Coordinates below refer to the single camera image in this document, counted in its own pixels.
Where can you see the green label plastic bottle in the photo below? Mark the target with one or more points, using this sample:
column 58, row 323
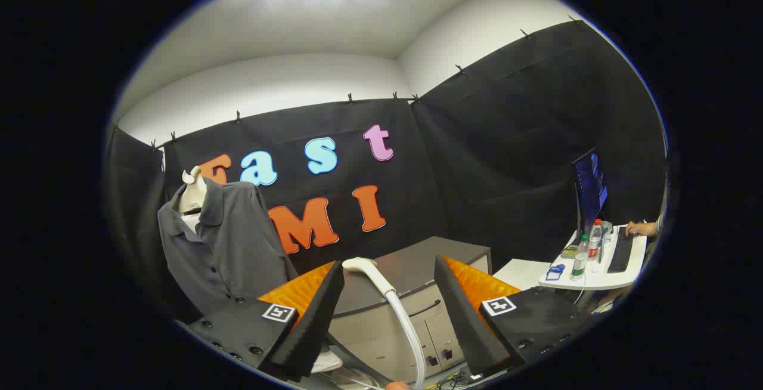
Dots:
column 578, row 265

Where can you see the row of black backdrop clips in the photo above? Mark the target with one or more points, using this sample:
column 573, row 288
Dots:
column 350, row 99

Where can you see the small blue item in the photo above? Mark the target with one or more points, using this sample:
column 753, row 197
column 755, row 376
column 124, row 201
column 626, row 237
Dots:
column 555, row 272

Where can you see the white computer desk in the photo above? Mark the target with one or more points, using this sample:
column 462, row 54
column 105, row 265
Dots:
column 596, row 276

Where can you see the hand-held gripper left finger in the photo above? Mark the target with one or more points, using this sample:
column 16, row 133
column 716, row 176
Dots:
column 319, row 318

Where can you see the computer monitor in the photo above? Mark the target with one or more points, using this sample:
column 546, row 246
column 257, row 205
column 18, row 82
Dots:
column 591, row 187

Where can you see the grey cabinet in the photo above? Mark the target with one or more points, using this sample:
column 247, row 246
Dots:
column 411, row 265

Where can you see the grey button-up shirt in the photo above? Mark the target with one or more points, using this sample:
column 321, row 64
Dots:
column 232, row 241

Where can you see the black keyboard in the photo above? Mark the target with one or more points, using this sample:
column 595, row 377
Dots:
column 620, row 253

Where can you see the cream mannequin torso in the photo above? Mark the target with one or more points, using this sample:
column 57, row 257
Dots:
column 192, row 196

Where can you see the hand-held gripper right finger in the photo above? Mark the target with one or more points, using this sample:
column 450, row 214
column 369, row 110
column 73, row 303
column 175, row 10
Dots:
column 462, row 318

